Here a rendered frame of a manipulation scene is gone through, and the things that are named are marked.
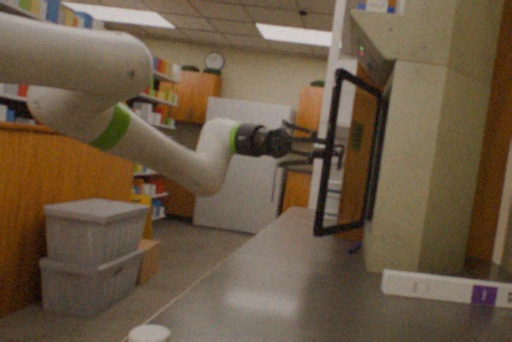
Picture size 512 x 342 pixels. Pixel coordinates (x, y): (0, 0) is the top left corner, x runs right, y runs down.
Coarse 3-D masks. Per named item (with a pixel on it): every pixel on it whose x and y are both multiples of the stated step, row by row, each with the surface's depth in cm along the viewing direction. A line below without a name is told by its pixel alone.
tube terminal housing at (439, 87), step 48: (432, 0) 93; (480, 0) 99; (432, 48) 94; (480, 48) 101; (384, 96) 122; (432, 96) 94; (480, 96) 104; (432, 144) 95; (480, 144) 107; (384, 192) 96; (432, 192) 96; (384, 240) 96; (432, 240) 99
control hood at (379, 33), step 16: (352, 16) 95; (368, 16) 94; (384, 16) 94; (400, 16) 94; (352, 32) 106; (368, 32) 94; (384, 32) 94; (352, 48) 121; (368, 48) 102; (384, 48) 94; (384, 64) 100; (384, 80) 119
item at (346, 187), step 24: (336, 72) 98; (360, 96) 112; (360, 120) 114; (336, 144) 103; (360, 144) 116; (360, 168) 119; (336, 192) 107; (360, 192) 122; (336, 216) 109; (360, 216) 124
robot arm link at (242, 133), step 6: (240, 126) 118; (246, 126) 118; (252, 126) 117; (258, 126) 118; (240, 132) 117; (246, 132) 116; (252, 132) 116; (234, 138) 117; (240, 138) 115; (246, 138) 116; (252, 138) 116; (234, 144) 118; (240, 144) 117; (246, 144) 116; (252, 144) 116; (240, 150) 118; (246, 150) 117; (252, 150) 117; (252, 156) 119; (258, 156) 120
